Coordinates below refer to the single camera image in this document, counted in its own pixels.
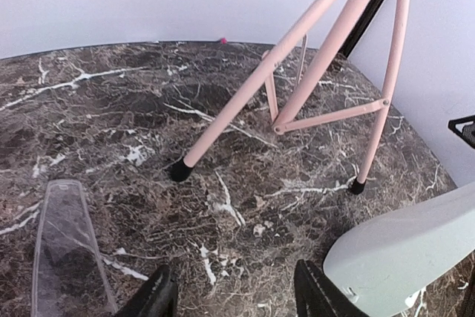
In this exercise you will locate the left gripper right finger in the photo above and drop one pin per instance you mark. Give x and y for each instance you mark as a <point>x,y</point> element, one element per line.
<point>317,296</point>

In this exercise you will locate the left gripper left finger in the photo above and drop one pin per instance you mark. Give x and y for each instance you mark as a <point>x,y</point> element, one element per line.
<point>157,297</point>

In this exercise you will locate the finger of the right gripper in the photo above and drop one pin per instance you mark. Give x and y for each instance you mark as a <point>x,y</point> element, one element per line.
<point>464,129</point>

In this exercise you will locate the white metronome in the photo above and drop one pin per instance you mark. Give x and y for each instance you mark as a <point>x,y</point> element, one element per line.
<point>382,264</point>

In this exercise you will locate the clear metronome cover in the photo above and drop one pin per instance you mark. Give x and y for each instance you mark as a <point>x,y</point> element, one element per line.
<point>69,277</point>

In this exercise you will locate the pink music stand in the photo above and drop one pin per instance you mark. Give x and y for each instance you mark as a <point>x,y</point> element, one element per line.
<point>284,120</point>

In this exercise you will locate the right black frame post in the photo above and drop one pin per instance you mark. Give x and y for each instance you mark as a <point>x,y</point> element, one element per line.
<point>360,27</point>

